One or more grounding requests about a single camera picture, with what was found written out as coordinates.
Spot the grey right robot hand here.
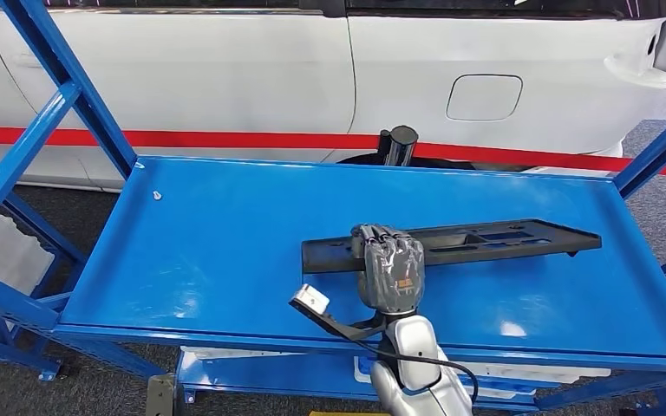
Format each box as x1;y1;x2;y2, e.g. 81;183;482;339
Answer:
350;223;427;316

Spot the black plastic plate holder part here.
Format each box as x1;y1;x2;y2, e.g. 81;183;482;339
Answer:
301;218;603;276

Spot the blue metal shelf rack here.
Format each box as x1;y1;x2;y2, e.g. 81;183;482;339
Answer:
0;327;63;383
0;0;666;416

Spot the yellow floor tape square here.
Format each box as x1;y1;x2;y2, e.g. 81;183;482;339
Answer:
309;409;392;416

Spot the white plastic storage bin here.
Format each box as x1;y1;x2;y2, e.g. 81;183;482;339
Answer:
180;345;288;361
355;354;613;401
0;192;56;360

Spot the white car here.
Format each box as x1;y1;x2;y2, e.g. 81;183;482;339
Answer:
0;0;666;193

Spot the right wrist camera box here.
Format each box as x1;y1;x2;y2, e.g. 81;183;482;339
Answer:
288;283;390;341

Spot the black stanchion post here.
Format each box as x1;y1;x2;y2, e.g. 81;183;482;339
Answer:
376;125;421;168

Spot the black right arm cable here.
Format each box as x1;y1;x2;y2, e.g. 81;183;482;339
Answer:
332;327;480;406

